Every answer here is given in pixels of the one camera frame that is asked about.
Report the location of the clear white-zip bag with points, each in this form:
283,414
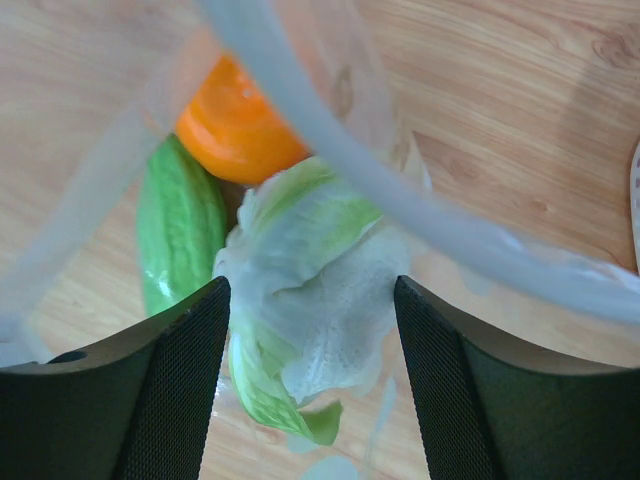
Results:
497,136

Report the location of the green fake bitter gourd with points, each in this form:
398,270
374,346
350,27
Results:
181,224

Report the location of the fake orange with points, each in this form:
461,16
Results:
231,129

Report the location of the white plastic basket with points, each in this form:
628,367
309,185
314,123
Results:
635,203

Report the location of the fake cabbage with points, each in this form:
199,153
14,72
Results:
312,266

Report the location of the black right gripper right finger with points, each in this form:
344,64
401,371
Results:
492,406

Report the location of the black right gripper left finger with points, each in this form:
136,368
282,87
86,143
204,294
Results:
135,405

